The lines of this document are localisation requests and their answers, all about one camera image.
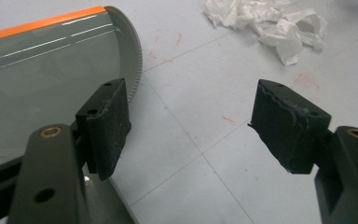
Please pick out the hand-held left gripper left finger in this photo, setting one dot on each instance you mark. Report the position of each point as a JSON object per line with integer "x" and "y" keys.
{"x": 105, "y": 130}

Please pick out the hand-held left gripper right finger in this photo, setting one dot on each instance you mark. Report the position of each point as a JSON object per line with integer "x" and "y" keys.
{"x": 287, "y": 130}

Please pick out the gray round plate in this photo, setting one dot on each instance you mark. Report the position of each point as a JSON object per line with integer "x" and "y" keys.
{"x": 43, "y": 87}

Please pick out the white food pieces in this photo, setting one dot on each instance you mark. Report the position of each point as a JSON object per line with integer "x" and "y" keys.
{"x": 279, "y": 21}

